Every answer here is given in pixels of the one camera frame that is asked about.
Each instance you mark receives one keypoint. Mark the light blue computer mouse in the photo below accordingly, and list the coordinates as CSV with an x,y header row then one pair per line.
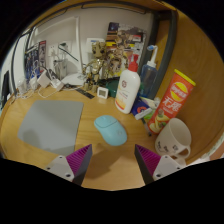
x,y
111,130

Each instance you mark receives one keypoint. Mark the tan tree figure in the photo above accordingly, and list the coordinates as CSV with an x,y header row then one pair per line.
x,y
95,66
116,60

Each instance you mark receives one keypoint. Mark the white power strip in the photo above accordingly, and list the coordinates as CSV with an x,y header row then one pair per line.
x,y
56,84

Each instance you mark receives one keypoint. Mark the printed figure box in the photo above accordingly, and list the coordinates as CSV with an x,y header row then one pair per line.
x,y
128,35

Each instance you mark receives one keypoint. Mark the clear plastic cup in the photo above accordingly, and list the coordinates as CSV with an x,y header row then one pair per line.
x,y
21,86

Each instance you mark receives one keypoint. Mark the black ruler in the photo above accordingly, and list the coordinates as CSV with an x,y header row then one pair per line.
x,y
85,93

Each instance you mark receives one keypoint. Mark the white wall outlet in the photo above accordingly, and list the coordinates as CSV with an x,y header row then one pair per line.
x,y
52,50
66,46

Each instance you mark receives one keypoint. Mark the white wall box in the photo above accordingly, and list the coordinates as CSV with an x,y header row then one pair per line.
x,y
93,43

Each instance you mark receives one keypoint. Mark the grey mouse pad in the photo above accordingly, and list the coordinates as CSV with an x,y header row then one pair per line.
x,y
51,125

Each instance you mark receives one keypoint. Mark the blue spray bottle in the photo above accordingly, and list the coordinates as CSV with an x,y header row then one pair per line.
x,y
147,76

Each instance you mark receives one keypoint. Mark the small white cube clock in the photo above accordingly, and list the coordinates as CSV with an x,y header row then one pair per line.
x,y
102,93

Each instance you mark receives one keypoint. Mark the white lotion bottle red pump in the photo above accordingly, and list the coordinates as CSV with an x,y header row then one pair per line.
x,y
127,90

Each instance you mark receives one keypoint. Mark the small blue box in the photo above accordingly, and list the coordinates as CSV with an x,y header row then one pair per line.
x,y
140,109

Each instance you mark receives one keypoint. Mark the red potato chip can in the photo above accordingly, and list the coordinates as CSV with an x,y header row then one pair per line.
x,y
171,100

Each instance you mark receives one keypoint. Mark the blue model kit box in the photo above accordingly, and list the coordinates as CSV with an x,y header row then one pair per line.
x,y
35,60

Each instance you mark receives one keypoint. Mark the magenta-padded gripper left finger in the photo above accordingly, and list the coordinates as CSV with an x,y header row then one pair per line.
x,y
60,166

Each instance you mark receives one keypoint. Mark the white desk lamp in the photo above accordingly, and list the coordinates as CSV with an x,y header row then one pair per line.
x,y
74,80

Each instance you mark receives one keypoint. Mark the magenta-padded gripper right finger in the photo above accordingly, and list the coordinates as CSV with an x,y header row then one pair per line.
x,y
166,165

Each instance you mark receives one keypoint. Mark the white charger block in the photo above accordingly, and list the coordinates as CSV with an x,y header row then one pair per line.
x,y
44,79

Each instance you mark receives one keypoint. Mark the metal cup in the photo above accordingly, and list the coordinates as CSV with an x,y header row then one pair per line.
x,y
60,69

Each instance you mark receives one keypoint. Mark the white ceramic mug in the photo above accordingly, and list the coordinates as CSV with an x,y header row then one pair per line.
x,y
173,138

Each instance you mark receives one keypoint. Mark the black flat device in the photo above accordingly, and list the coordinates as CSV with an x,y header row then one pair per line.
x,y
5,90

